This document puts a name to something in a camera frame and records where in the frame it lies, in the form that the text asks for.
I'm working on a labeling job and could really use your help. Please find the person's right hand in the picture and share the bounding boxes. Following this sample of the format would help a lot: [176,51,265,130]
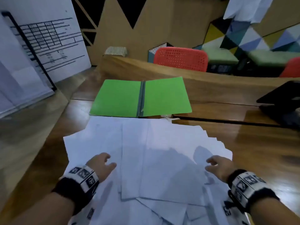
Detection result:
[205,155,235,183]

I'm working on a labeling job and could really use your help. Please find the person's left hand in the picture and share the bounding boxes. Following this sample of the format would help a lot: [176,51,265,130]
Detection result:
[87,152,117,183]

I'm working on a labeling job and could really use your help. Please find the pile of white papers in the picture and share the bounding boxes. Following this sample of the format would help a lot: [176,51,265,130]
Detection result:
[63,116,250,225]

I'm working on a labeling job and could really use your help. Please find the green folder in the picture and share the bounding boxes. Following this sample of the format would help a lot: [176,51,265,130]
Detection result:
[89,77,193,118]

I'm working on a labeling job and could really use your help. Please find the person's right forearm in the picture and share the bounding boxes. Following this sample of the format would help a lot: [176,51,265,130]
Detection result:
[249,198,300,225]

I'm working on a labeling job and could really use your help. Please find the person's left forearm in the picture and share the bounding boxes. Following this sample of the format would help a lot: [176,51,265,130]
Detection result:
[9,191,75,225]

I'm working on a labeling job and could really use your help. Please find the black right wristband with markers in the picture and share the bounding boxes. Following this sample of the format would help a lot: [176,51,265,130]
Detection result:
[227,169,280,213]

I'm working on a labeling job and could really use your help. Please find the black wristband with markers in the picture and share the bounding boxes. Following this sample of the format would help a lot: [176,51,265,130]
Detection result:
[227,169,280,213]
[52,165,100,216]

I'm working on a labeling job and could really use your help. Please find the black left wristband with markers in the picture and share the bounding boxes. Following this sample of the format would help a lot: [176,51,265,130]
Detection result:
[52,165,100,216]

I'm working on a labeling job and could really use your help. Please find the white power strip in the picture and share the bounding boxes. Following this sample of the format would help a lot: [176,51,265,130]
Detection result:
[162,114,180,122]

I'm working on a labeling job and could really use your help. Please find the black laptop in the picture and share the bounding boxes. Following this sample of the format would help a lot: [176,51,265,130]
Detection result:
[256,81,300,129]

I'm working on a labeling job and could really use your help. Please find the green bench cushion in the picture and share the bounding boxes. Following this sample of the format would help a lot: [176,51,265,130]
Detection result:
[247,49,300,67]
[202,43,239,65]

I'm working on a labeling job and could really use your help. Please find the white banner panel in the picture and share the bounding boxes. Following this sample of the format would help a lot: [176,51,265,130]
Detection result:
[0,14,55,119]

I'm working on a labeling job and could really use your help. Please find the patterned woven box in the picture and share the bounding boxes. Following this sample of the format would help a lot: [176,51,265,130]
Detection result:
[104,46,128,57]

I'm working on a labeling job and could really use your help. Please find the red perforated chair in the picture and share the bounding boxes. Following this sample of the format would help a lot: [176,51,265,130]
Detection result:
[153,47,208,73]
[279,57,300,78]

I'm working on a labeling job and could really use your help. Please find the teal white dotted box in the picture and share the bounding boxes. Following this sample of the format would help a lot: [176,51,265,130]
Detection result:
[147,42,174,63]

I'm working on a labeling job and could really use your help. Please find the white board with chart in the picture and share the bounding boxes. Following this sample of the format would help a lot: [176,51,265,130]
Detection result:
[0,0,92,83]

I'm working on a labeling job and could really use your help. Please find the wooden lattice shelf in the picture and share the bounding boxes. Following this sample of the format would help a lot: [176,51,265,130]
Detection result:
[71,0,99,47]

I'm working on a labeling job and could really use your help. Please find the colourful triangle patterned backrest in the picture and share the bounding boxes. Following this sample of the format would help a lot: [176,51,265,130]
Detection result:
[192,16,300,54]

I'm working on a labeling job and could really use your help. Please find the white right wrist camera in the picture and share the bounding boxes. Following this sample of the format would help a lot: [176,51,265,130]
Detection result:
[221,200,250,225]

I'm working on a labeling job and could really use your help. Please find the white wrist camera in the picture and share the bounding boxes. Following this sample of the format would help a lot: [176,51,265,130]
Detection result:
[77,205,97,225]
[221,200,250,225]

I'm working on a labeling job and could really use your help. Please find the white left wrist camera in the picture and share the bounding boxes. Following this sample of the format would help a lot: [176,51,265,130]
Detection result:
[77,205,97,225]

